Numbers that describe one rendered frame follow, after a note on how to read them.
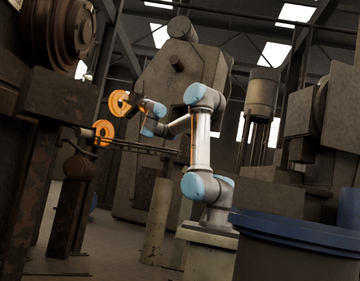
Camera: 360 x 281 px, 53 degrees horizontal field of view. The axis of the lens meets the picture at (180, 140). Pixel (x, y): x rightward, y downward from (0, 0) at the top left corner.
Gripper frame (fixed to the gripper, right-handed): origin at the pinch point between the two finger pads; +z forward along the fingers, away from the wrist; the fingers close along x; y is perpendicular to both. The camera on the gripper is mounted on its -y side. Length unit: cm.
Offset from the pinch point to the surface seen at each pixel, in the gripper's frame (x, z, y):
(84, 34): 45, -11, 21
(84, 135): 14.1, 0.0, -26.7
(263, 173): -358, 74, -8
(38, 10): 68, -11, 20
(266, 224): 70, -141, -16
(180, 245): -46, -48, -67
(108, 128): -2.0, 3.0, -18.5
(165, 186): -33, -30, -38
